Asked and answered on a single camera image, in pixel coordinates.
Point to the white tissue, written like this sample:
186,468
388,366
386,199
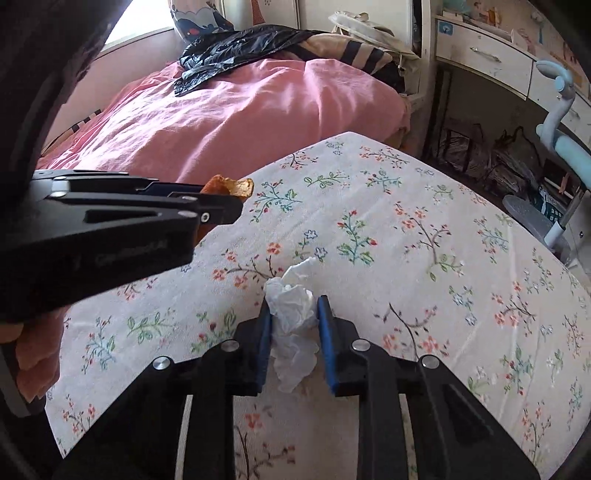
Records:
293,300

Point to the cartoon printed curtain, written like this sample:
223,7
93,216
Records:
194,23

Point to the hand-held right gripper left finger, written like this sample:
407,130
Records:
263,350

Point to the pink blanket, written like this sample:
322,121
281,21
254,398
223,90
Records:
254,106

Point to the blue patterned box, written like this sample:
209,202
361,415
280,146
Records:
551,203

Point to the white desk with drawers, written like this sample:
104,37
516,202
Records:
480,55

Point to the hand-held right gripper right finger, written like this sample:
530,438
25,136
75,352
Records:
328,346

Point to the white tote bag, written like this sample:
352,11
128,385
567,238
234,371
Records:
364,27

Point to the window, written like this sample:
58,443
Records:
134,23

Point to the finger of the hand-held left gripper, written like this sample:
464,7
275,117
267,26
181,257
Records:
217,210
175,187

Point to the beige dark-striped cloth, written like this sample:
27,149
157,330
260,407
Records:
360,57

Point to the shiny black plastic bag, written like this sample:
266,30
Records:
515,161

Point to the grey and blue desk chair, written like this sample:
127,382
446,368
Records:
568,147

